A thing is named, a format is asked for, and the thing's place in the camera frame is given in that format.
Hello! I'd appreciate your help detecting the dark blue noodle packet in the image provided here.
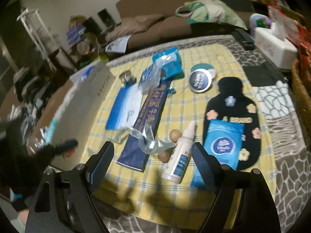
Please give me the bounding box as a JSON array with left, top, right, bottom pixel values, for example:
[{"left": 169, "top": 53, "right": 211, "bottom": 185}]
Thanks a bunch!
[{"left": 117, "top": 85, "right": 169, "bottom": 172}]

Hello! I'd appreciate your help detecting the wooden ball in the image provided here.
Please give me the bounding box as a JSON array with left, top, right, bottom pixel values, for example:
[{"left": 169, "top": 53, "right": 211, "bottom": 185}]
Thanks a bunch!
[
  {"left": 157, "top": 150, "right": 171, "bottom": 162},
  {"left": 169, "top": 129, "right": 183, "bottom": 144}
]

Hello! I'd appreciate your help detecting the white blue box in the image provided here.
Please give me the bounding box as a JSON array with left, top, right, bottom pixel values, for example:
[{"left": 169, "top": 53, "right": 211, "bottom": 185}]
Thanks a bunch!
[{"left": 70, "top": 59, "right": 103, "bottom": 83}]

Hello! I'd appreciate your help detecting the pile of clothes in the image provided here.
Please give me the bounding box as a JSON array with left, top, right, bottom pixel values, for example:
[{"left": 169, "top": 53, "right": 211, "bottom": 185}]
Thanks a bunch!
[{"left": 12, "top": 67, "right": 49, "bottom": 108}]

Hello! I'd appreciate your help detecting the black mat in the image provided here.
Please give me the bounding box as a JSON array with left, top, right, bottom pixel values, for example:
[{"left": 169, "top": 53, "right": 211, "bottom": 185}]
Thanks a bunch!
[{"left": 242, "top": 65, "right": 275, "bottom": 87}]

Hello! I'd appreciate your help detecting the clear plastic bag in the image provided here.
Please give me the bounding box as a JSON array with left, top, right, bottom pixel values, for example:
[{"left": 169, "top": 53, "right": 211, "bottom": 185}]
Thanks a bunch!
[{"left": 121, "top": 126, "right": 176, "bottom": 155}]

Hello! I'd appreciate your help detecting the black flowered bottle cover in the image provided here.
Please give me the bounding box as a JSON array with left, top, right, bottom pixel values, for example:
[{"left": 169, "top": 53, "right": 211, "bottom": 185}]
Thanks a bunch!
[{"left": 205, "top": 77, "right": 262, "bottom": 172}]

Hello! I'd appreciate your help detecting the dark blue round tin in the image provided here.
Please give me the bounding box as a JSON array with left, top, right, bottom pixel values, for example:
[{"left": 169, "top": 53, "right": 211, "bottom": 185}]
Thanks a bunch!
[{"left": 189, "top": 69, "right": 213, "bottom": 93}]

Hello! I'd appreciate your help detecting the round metal tin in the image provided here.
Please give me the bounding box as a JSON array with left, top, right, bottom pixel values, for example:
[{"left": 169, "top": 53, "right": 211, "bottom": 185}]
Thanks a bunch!
[{"left": 77, "top": 41, "right": 91, "bottom": 54}]

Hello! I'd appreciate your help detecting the purple container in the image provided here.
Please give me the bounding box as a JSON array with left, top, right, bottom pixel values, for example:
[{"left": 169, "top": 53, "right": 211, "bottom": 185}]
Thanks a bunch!
[{"left": 250, "top": 13, "right": 272, "bottom": 30}]

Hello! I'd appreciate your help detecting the printed paper sheet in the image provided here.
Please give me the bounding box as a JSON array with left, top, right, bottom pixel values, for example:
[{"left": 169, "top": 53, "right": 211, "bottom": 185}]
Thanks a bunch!
[{"left": 104, "top": 36, "right": 130, "bottom": 53}]

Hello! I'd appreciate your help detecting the teal pouch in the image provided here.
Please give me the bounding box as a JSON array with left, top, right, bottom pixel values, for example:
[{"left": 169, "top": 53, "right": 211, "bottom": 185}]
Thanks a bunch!
[{"left": 152, "top": 47, "right": 183, "bottom": 80}]

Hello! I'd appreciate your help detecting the green white pillow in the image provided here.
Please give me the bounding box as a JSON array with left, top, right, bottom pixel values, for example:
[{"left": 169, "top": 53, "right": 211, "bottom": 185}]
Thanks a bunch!
[{"left": 188, "top": 0, "right": 249, "bottom": 30}]

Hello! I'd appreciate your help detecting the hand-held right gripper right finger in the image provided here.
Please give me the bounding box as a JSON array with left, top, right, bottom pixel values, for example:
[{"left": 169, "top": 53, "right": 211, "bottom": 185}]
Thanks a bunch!
[{"left": 192, "top": 142, "right": 280, "bottom": 233}]

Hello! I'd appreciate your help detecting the person's left forearm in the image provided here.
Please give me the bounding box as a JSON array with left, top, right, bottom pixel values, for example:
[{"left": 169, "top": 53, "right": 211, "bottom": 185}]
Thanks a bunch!
[{"left": 17, "top": 210, "right": 30, "bottom": 227}]

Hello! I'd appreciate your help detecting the white tissue box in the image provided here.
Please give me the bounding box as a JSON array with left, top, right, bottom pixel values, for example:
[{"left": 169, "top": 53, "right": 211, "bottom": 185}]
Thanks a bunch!
[{"left": 253, "top": 21, "right": 298, "bottom": 69}]

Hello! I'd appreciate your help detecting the blue plastic box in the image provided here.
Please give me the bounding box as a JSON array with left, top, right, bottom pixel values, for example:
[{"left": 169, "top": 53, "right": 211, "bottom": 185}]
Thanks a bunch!
[{"left": 138, "top": 63, "right": 167, "bottom": 95}]

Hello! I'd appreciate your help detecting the blue white packet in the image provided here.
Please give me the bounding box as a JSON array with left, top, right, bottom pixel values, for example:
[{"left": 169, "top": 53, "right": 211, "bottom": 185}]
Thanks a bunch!
[{"left": 105, "top": 86, "right": 143, "bottom": 131}]

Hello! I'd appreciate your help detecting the black remote control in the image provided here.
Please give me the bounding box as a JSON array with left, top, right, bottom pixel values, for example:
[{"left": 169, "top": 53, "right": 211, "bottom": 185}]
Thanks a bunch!
[
  {"left": 236, "top": 29, "right": 255, "bottom": 50},
  {"left": 231, "top": 30, "right": 252, "bottom": 49}
]

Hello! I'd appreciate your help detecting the yellow plaid cloth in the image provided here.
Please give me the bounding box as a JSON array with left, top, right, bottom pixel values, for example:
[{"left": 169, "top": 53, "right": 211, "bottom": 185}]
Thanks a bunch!
[{"left": 93, "top": 47, "right": 276, "bottom": 220}]

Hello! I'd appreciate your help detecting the grey cardboard box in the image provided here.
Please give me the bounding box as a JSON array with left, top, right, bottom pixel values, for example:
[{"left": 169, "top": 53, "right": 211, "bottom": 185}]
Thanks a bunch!
[{"left": 31, "top": 61, "right": 115, "bottom": 171}]

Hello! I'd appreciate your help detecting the stack of blue cartons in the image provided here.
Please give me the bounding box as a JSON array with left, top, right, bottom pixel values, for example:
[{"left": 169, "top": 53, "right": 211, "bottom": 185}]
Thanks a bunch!
[{"left": 66, "top": 25, "right": 87, "bottom": 46}]

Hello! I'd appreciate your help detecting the dark cushion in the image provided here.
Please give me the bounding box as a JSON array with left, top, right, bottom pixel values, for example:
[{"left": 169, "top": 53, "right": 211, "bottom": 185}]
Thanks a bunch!
[{"left": 217, "top": 0, "right": 253, "bottom": 12}]

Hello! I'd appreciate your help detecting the blue tissue pack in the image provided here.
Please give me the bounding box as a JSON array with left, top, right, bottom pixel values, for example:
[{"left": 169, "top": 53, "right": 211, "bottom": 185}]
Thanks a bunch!
[{"left": 190, "top": 120, "right": 245, "bottom": 190}]

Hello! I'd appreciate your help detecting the black speaker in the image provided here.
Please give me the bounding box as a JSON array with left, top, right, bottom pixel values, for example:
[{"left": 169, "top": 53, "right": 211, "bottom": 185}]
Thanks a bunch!
[{"left": 98, "top": 8, "right": 114, "bottom": 26}]

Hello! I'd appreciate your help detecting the red white box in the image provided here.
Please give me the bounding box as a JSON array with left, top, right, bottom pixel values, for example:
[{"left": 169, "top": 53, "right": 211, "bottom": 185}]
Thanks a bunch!
[{"left": 268, "top": 4, "right": 300, "bottom": 37}]

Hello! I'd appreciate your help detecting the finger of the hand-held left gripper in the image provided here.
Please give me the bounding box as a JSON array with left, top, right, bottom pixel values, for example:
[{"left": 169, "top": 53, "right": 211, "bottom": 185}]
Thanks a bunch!
[{"left": 36, "top": 139, "right": 79, "bottom": 162}]

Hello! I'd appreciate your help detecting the wicker basket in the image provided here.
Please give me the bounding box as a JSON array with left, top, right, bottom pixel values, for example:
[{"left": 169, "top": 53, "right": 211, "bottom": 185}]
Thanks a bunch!
[{"left": 290, "top": 58, "right": 311, "bottom": 137}]

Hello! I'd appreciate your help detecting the white dropper bottle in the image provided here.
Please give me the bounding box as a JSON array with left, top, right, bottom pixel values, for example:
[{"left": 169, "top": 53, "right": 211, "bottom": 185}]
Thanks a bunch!
[{"left": 162, "top": 121, "right": 198, "bottom": 184}]

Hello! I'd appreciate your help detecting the brown folded blanket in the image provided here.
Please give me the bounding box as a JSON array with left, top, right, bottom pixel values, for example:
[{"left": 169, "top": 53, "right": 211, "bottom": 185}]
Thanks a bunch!
[{"left": 105, "top": 14, "right": 164, "bottom": 42}]

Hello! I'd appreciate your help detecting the small glass jar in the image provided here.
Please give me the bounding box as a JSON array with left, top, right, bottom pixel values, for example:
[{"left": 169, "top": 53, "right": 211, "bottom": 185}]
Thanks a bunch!
[{"left": 121, "top": 71, "right": 135, "bottom": 83}]

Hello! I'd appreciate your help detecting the white tape roll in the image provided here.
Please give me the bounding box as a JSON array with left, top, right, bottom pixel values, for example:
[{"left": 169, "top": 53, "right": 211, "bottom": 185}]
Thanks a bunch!
[{"left": 175, "top": 5, "right": 194, "bottom": 17}]

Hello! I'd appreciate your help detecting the grey patterned blanket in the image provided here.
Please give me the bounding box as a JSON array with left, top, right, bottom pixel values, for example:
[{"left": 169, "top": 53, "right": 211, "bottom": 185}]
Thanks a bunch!
[{"left": 97, "top": 34, "right": 311, "bottom": 233}]

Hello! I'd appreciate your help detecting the white patterned cloth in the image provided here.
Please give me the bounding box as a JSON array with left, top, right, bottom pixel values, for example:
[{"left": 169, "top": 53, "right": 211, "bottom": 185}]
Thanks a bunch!
[{"left": 252, "top": 81, "right": 296, "bottom": 120}]

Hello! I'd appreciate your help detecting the white metal rack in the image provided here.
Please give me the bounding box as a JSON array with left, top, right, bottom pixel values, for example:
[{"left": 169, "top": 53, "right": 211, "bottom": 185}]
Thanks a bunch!
[{"left": 17, "top": 8, "right": 58, "bottom": 71}]

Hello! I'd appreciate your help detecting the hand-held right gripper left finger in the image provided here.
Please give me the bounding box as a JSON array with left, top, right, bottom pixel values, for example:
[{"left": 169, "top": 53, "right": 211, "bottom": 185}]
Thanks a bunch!
[{"left": 25, "top": 141, "right": 114, "bottom": 233}]

